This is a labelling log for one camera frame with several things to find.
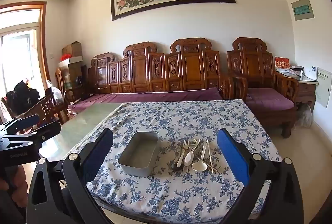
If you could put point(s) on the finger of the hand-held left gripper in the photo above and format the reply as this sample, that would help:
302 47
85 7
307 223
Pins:
24 120
46 132

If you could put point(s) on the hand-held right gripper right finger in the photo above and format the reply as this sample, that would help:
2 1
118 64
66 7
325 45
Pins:
230 154

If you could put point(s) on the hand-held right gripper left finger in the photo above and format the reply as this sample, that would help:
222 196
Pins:
97 154

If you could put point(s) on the wooden chopstick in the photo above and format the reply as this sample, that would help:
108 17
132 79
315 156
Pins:
209 154
211 167

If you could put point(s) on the large white ceramic spoon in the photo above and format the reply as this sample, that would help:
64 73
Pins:
199 167

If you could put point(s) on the grey metal tin box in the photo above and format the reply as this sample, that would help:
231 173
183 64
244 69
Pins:
138 159

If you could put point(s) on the white plastic spoon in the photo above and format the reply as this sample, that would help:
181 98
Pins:
188 159

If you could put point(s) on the silver metal fork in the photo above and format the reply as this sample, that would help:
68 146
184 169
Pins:
185 145

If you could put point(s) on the small white spoon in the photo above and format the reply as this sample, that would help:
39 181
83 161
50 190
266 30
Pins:
185 169

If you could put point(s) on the silver metal spoon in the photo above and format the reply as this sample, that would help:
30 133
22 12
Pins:
177 166

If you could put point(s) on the person's left hand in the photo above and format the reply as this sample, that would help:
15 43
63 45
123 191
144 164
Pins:
22 185

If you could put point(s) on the carved wooden dining chair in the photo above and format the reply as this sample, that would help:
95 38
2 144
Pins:
46 107
59 78

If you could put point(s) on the black clothing pile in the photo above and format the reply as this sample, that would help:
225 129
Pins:
23 95

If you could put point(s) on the clear plastic bag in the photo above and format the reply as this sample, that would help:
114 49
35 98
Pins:
55 91

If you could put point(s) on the black desk lamp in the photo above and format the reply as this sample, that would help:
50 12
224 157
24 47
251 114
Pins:
79 82

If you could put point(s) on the blue floral tablecloth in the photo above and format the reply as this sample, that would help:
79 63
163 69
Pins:
181 117

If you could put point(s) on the purple armchair cushion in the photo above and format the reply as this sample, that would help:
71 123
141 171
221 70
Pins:
269 99

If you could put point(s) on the long purple sofa cushion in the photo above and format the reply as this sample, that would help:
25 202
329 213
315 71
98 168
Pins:
145 97

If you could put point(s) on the white flat box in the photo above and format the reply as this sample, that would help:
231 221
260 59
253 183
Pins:
71 61

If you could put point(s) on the red flower bunch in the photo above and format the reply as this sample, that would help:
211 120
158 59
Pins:
65 57

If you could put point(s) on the white floor fan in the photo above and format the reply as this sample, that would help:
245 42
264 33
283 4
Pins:
304 115

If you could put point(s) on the open brown cardboard box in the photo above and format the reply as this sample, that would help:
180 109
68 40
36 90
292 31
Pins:
74 49

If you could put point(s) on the carved wooden armchair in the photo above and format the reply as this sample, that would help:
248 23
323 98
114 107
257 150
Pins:
250 63

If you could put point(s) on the long carved wooden sofa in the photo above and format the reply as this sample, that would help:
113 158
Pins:
140 68

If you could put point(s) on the wooden side table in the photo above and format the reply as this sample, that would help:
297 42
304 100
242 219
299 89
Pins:
304 89

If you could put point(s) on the wooden balcony door frame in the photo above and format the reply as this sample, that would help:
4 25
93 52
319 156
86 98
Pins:
44 40

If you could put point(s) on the white wall panel cover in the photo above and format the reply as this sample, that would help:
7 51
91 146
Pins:
322 88

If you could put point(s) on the grey wall electrical panel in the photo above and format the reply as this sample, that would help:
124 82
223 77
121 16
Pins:
302 9

